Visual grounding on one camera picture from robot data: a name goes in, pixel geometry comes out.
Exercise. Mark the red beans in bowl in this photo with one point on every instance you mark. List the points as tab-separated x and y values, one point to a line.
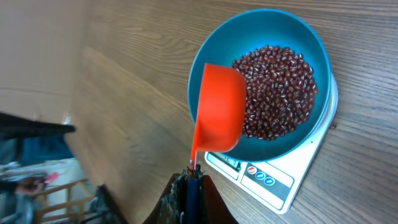
280	91

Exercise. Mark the white kitchen scale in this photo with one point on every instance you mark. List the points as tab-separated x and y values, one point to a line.
275	183

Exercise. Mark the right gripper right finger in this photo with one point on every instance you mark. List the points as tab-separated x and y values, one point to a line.
211	207

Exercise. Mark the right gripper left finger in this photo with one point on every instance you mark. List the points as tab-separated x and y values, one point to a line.
171	206

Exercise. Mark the wooden chair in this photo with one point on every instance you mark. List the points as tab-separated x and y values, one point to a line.
64	202

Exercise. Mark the red scoop with blue handle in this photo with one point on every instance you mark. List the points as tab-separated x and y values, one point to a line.
219	122

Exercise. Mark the blue bowl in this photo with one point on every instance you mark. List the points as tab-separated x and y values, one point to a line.
253	29

